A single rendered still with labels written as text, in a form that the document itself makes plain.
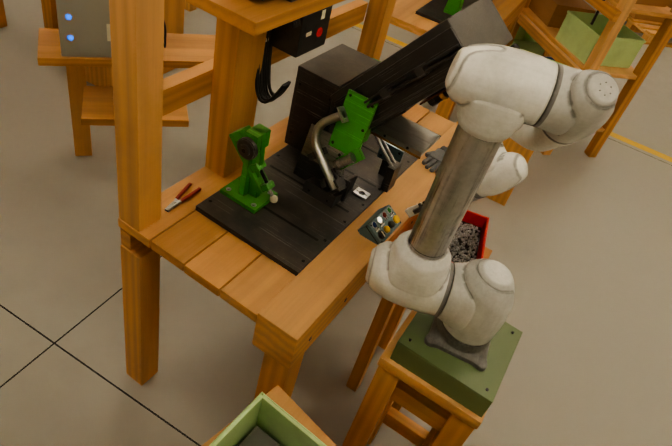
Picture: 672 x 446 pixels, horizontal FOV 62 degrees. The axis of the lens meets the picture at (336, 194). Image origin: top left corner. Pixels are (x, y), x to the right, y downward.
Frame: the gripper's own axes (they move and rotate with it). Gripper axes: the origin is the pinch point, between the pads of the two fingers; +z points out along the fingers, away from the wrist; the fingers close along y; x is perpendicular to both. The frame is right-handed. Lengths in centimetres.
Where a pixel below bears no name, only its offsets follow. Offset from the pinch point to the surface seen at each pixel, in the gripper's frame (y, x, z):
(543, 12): 329, 17, 39
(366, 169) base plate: 20.4, 16.9, 25.2
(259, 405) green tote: -84, -6, 5
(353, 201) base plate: 0.1, 11.8, 21.5
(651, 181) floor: 303, -139, 25
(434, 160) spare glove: 45.0, 3.5, 12.8
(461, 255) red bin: 6.3, -23.3, -1.2
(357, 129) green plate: 2.5, 33.0, 3.9
